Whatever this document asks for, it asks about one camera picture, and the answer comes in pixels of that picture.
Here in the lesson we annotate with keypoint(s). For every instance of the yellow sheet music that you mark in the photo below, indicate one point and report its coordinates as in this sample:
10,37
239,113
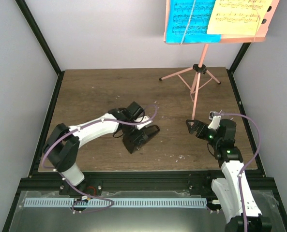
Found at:
237,17

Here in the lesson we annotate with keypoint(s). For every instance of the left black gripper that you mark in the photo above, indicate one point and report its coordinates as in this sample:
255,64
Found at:
134,135

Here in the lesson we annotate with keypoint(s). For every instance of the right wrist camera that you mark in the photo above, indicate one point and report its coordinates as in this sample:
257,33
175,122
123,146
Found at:
215,118

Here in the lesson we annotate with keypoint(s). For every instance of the light blue slotted cable duct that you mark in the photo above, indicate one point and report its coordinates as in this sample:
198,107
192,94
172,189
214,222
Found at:
118,203

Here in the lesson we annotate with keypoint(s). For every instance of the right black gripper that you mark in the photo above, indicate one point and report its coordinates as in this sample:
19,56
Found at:
201,125

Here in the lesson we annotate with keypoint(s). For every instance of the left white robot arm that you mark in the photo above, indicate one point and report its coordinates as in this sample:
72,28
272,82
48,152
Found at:
63,144

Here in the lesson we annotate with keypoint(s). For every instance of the black aluminium frame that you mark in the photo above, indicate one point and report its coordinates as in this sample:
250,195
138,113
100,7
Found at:
137,181

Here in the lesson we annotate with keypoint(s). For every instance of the pink music stand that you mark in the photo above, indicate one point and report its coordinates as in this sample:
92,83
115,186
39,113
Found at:
200,69

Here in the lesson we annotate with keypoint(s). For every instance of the blue sheet music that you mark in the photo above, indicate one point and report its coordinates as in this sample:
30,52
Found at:
188,22

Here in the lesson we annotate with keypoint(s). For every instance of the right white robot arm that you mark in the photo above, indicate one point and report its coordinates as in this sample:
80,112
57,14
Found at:
233,192

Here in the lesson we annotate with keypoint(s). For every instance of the black metronome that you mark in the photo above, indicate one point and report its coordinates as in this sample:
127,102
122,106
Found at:
134,140

